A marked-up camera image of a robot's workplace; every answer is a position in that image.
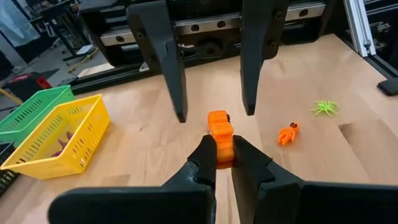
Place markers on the pale blue tarp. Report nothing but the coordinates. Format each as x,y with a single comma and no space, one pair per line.
15,21

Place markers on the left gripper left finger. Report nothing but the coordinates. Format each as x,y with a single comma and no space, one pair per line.
140,205

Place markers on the silver aluminium frame post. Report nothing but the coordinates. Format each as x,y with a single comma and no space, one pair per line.
357,25

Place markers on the green plastic spider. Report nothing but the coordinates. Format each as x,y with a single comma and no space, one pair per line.
325,107

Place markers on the yellow plastic basket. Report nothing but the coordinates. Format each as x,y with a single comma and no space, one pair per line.
46,169

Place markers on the green plastic basket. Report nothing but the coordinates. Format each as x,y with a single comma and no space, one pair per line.
34,107

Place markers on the black plastic basket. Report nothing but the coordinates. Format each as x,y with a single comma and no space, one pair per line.
6,180

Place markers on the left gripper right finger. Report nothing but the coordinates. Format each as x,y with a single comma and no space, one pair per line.
311,205

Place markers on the orange pumpkin toy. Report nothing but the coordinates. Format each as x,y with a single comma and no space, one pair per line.
221,133
287,135

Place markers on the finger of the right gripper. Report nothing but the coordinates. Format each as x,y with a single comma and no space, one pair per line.
255,46
164,46

